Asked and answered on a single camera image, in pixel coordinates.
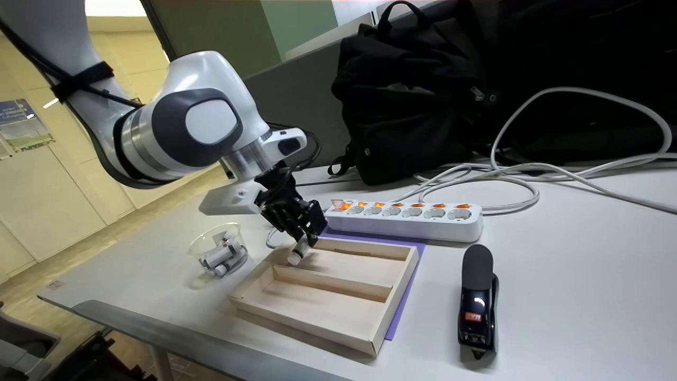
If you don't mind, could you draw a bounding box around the gray desk partition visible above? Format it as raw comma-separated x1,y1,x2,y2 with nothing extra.
243,30,363,169

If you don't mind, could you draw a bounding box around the thick white cable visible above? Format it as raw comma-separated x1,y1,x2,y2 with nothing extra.
489,85,677,180

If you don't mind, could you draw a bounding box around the wooden two-compartment tray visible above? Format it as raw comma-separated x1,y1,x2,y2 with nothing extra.
226,235,424,359

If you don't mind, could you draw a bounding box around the blue green poster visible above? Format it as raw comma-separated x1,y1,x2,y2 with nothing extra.
0,97,56,155

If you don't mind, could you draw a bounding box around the thin white cable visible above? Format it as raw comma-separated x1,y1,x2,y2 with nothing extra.
393,159,677,219

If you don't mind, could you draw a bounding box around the black backpack with handle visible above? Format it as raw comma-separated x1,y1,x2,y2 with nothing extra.
325,0,498,189

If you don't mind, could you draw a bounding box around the small white marker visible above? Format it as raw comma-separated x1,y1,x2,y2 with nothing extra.
201,245,238,275
264,226,288,250
214,255,248,279
285,238,314,268

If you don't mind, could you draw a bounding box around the clear plastic container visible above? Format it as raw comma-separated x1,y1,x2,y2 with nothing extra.
184,221,251,279

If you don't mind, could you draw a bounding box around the black stapler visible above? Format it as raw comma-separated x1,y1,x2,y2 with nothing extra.
454,241,501,355

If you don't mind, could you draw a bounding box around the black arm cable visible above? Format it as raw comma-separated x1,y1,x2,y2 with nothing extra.
0,16,324,190

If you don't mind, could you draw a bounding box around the white power strip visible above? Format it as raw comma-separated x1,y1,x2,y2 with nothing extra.
321,197,486,245

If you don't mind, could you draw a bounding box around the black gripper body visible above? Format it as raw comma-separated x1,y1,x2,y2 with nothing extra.
251,161,331,245

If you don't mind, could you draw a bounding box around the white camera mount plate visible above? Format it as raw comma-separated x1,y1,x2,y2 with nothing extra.
196,178,267,216

